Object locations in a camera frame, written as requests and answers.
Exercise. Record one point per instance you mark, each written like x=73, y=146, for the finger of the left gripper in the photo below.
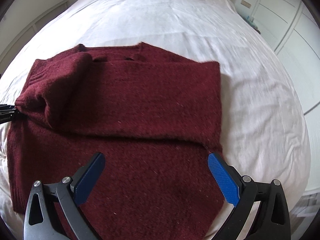
x=8, y=113

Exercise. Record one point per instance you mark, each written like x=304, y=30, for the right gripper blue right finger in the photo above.
x=272, y=219

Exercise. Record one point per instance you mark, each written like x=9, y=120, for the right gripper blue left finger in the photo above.
x=41, y=219

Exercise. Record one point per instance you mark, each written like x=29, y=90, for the dark red knit sweater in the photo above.
x=155, y=115

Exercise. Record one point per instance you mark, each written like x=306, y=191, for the white bed sheet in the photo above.
x=263, y=129

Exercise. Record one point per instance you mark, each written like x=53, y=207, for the wooden nightstand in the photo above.
x=250, y=21

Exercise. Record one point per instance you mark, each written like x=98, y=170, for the white wardrobe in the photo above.
x=293, y=34

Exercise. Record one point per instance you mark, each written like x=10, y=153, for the right wall socket plate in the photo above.
x=246, y=4

